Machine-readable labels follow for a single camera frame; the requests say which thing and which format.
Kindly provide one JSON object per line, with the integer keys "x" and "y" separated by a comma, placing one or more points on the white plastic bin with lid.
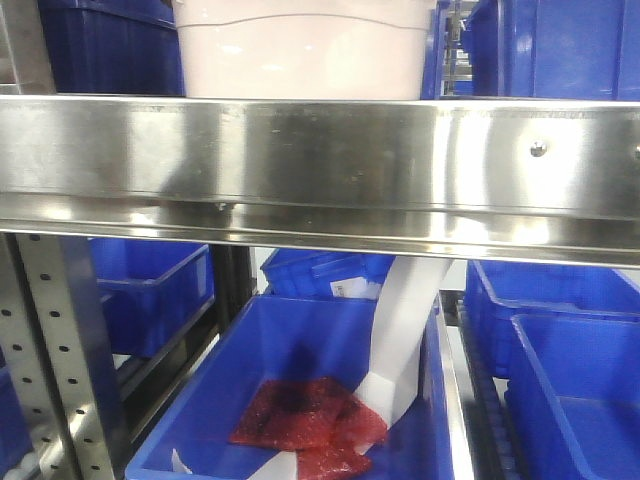
{"x": 317, "y": 50}

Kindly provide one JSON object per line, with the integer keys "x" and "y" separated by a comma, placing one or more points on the lower rear centre blue bin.
{"x": 320, "y": 274}

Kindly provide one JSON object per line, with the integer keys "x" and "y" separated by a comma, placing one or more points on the blue bin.
{"x": 554, "y": 49}
{"x": 573, "y": 394}
{"x": 113, "y": 47}
{"x": 150, "y": 290}
{"x": 435, "y": 52}
{"x": 497, "y": 290}
{"x": 297, "y": 339}
{"x": 320, "y": 274}

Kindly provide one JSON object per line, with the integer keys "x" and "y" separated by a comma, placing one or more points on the lower left blue bin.
{"x": 150, "y": 290}

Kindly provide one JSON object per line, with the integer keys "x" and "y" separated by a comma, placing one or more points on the lower right rear blue bin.
{"x": 497, "y": 290}

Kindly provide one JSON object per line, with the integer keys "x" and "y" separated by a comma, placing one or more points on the upper middle blue bin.
{"x": 435, "y": 52}

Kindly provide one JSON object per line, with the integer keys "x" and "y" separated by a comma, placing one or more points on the stainless steel shelf beam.
{"x": 505, "y": 179}

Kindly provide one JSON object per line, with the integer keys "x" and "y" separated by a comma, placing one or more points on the perforated steel shelf upright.
{"x": 55, "y": 341}

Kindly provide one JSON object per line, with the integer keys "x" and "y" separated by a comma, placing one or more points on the upper left blue bin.
{"x": 113, "y": 47}

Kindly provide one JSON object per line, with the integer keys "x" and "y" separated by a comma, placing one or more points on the lower right front blue bin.
{"x": 573, "y": 394}

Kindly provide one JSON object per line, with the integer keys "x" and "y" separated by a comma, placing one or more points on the upper right blue bin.
{"x": 554, "y": 49}

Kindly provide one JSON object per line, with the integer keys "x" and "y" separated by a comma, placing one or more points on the white paper strip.
{"x": 406, "y": 299}

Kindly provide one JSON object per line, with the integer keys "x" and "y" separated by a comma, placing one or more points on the red bubble wrap bags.
{"x": 325, "y": 425}

